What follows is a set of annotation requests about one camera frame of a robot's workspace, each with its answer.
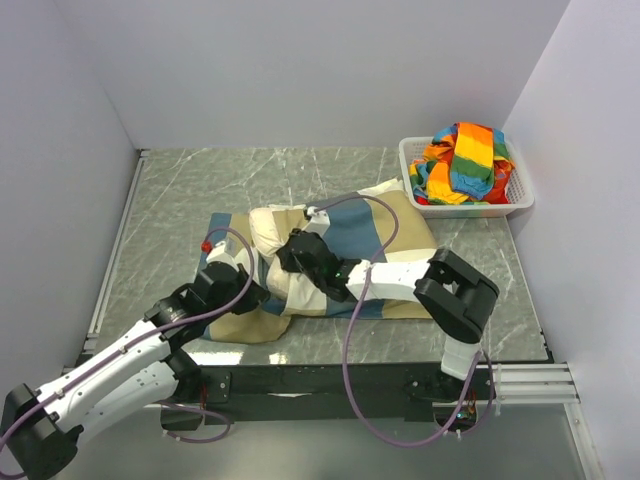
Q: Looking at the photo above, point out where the rainbow striped cloth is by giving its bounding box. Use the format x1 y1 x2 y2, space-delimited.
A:
408 122 516 206

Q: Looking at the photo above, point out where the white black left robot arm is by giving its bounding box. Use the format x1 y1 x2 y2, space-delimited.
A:
1 262 269 479

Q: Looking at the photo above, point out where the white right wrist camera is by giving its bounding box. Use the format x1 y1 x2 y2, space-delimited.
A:
303 206 330 237

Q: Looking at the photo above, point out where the blue beige white pillowcase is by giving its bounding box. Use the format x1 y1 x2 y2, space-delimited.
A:
203 179 437 344

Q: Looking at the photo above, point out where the cream white pillow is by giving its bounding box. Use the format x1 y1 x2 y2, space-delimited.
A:
249 205 313 309

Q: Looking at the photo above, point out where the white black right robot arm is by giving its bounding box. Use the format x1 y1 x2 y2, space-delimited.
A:
276 229 500 399

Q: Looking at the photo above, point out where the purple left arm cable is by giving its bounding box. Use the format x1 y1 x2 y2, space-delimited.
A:
0 227 259 476

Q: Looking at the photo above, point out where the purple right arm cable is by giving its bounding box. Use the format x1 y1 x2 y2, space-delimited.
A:
307 195 496 447

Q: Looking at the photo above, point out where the aluminium rail frame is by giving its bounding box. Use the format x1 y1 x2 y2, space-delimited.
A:
493 363 580 405

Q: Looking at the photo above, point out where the white plastic basket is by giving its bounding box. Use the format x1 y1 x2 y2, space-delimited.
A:
398 135 535 220

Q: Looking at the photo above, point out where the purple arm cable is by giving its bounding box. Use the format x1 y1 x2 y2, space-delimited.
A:
307 195 496 447
0 227 259 476

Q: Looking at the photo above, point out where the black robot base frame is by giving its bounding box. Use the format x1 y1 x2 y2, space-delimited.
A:
178 362 464 423

